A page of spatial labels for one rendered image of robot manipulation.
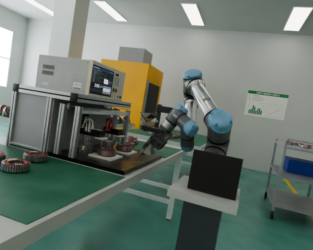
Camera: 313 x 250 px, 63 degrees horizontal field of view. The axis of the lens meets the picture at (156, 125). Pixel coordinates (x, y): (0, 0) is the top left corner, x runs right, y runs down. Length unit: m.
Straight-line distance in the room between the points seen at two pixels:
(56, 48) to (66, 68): 4.17
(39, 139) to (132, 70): 3.99
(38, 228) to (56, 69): 1.09
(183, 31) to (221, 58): 1.28
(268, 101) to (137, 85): 3.21
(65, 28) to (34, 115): 4.30
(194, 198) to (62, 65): 1.07
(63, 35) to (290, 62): 5.07
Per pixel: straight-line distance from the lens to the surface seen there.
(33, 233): 0.81
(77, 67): 1.60
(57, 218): 0.87
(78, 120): 1.42
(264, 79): 6.78
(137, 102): 5.25
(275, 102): 6.74
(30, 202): 0.93
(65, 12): 5.91
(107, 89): 1.71
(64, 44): 5.70
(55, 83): 1.68
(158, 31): 7.43
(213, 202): 1.21
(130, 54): 5.75
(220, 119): 1.29
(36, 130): 1.59
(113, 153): 1.53
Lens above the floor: 1.11
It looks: 4 degrees down
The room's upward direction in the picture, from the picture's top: 9 degrees clockwise
